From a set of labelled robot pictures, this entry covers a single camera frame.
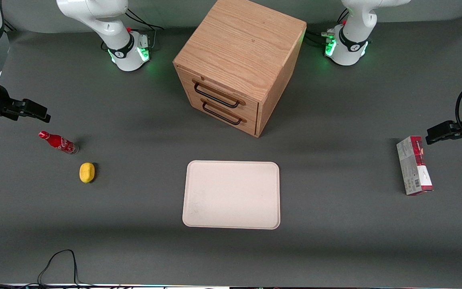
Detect red coke bottle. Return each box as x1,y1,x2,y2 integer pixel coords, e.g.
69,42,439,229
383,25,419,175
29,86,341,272
38,131,79,155

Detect beige plastic tray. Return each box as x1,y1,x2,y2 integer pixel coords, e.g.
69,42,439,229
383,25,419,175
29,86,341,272
182,160,281,230

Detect grey and red carton box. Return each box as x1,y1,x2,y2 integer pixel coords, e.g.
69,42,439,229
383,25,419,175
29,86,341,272
396,136,434,196

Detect yellow lemon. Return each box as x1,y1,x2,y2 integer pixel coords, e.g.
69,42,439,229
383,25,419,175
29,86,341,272
79,162,95,184

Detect wooden drawer cabinet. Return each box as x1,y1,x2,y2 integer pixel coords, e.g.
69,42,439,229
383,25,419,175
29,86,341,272
173,0,307,138

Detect black right arm base cables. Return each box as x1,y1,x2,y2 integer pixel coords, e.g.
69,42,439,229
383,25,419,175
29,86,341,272
101,8,165,52

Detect black arm base cables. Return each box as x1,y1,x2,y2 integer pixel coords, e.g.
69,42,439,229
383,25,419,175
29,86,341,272
101,8,165,52
306,9,350,49

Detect black cable loop on table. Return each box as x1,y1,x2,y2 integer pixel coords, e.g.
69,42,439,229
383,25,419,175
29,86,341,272
0,249,135,289

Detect black left arm base cables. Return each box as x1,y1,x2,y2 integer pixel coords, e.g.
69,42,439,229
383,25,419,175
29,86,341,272
306,9,350,49

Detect black drawer handle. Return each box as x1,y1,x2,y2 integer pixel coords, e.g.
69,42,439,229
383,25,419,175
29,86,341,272
202,101,243,126
193,81,241,109

